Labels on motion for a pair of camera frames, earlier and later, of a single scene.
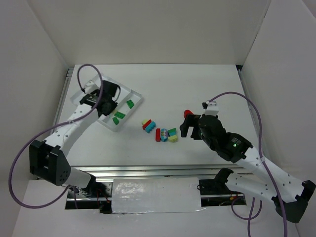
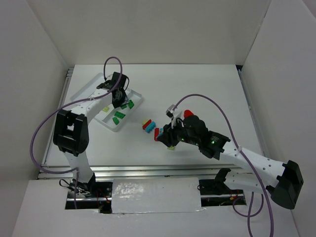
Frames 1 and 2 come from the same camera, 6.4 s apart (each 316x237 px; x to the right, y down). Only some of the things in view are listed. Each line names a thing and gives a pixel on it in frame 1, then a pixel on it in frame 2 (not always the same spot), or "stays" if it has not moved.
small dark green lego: x=130 y=103 stays
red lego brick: x=158 y=135 stays
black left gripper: x=113 y=88 → x=118 y=98
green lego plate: x=119 y=115 stays
